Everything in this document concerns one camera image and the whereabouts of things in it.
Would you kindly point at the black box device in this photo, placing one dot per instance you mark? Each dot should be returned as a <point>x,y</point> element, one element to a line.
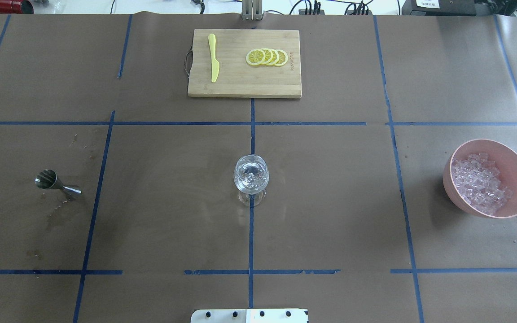
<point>438,8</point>

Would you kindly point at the bamboo cutting board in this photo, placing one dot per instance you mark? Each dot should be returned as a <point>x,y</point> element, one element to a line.
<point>236,78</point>

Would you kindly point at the steel cocktail jigger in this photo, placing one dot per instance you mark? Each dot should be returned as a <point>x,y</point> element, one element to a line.
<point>49,180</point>

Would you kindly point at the pink bowl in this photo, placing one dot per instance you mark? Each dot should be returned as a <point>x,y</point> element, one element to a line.
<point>506,162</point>

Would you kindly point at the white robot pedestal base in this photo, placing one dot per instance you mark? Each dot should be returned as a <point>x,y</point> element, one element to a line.
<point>264,315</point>

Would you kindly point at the clear wine glass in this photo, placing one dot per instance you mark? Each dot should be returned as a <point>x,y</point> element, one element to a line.
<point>251,176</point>

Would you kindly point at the red cylinder can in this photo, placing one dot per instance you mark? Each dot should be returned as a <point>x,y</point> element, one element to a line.
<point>16,7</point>

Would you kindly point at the yellow plastic knife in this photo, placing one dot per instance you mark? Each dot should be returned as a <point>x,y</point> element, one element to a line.
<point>215,64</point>

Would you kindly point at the clear ice cubes pile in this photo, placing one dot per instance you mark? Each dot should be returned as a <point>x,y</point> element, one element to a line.
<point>478,181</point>

